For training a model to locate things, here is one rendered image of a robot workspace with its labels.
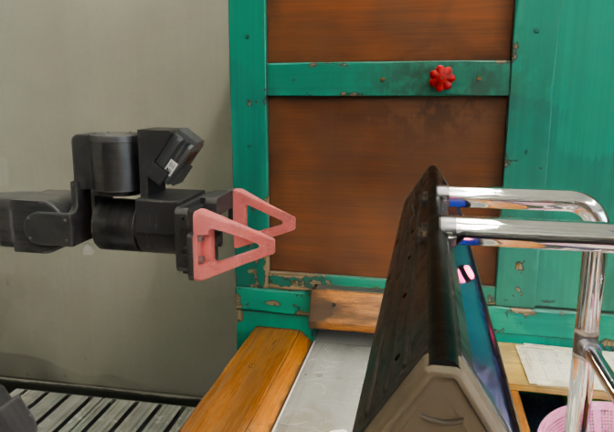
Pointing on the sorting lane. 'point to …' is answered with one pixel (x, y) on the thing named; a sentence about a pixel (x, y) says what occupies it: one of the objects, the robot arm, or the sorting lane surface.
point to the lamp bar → (434, 336)
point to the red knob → (441, 78)
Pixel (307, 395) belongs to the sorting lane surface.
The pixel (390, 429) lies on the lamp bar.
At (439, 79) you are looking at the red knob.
